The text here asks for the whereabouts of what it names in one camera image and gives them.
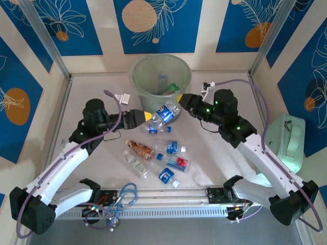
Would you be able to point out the green plastic bottle yellow cap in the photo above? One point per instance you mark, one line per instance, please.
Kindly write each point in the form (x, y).
(172, 88)

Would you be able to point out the brown tea bottle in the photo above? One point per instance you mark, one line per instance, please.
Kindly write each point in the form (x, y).
(143, 151)

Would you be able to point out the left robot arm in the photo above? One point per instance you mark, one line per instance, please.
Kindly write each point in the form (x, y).
(64, 163)

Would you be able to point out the grey metal sheet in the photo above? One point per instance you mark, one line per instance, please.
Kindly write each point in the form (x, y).
(178, 232)

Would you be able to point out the pale green plastic container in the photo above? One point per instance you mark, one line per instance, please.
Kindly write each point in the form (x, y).
(293, 148)

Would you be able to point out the clear bottle blue cap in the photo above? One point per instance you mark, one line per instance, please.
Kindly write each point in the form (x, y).
(162, 81)

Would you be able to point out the translucent green waste bin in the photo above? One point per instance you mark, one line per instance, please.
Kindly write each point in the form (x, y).
(150, 107)

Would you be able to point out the small black clip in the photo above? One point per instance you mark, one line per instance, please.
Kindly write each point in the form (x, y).
(288, 123)

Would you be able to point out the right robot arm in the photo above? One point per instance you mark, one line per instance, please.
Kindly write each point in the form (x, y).
(268, 163)

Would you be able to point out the aluminium frame post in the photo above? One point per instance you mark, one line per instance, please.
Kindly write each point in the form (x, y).
(270, 38)
(47, 38)

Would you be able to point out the bottle with red flower label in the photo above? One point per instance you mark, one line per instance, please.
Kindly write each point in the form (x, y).
(176, 163)

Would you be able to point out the blue stethoscope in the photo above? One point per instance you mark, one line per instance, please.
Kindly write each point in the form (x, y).
(114, 223)

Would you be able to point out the aluminium mounting rail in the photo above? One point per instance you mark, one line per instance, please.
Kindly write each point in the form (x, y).
(166, 197)

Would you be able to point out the large blue-label bottle white cap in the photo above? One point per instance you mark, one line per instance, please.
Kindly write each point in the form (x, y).
(166, 176)

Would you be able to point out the aluminium table side rail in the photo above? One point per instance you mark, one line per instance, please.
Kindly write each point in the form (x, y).
(259, 98)
(67, 90)

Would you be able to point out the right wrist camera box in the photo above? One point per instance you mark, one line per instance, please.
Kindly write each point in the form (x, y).
(208, 88)

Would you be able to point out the clear bottle white-green label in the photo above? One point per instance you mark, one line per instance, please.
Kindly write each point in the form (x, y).
(138, 166)

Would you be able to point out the clear bottle blue label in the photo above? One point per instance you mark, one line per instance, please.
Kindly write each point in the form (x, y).
(164, 114)

